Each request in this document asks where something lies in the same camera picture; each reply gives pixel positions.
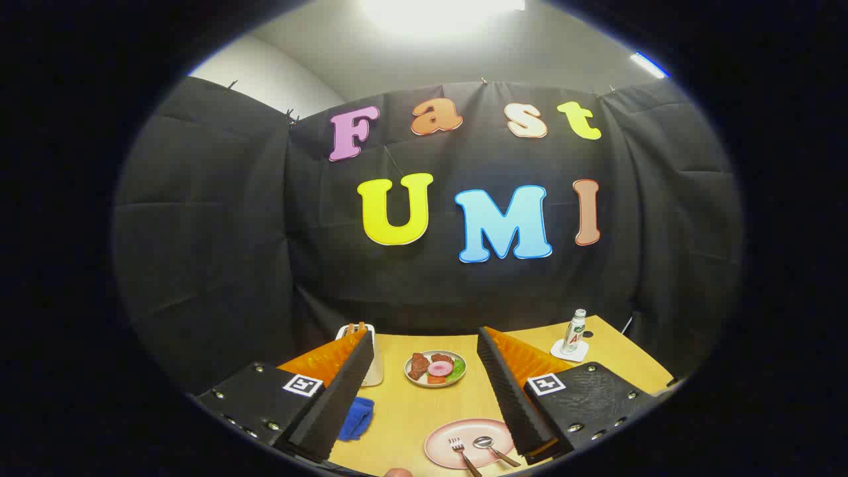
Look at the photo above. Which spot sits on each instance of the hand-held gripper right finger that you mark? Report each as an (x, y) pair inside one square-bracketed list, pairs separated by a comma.
[(513, 397)]

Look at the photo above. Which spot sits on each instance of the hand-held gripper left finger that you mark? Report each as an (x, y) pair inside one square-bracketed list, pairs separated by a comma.
[(338, 404)]

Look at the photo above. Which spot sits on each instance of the blue folded cloth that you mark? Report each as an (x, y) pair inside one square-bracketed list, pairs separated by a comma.
[(358, 417)]

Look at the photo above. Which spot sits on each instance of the white toaster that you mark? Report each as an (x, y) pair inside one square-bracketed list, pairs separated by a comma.
[(376, 371)]

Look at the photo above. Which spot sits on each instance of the green lettuce leaf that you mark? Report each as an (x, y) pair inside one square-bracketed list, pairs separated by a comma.
[(457, 371)]

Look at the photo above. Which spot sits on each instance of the white square coaster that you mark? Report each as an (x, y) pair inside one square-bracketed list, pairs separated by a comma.
[(580, 354)]

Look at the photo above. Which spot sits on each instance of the pink ham slice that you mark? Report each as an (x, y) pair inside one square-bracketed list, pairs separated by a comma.
[(439, 369)]

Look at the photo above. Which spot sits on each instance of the orange carrot slice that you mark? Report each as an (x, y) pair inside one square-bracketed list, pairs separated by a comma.
[(435, 379)]

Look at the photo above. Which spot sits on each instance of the toast slices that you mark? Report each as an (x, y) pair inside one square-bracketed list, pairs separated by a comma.
[(361, 327)]

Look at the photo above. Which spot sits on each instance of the small brown meat piece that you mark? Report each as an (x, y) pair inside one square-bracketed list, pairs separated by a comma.
[(442, 358)]

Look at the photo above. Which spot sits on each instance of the grey oval food plate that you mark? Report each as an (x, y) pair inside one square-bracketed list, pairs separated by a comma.
[(417, 382)]

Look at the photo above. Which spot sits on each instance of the white drink bottle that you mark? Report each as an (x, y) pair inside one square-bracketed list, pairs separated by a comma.
[(572, 334)]

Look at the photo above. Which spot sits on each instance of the long brown meat piece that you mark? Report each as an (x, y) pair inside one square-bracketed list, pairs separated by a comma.
[(418, 366)]

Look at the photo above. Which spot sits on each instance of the pink round plate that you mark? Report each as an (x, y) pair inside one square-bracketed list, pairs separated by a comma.
[(440, 450)]

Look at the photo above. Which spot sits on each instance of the ceiling light strip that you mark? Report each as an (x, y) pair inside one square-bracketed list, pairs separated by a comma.
[(648, 64)]

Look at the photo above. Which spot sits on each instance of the bright ceiling light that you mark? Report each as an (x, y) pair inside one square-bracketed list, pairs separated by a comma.
[(437, 13)]

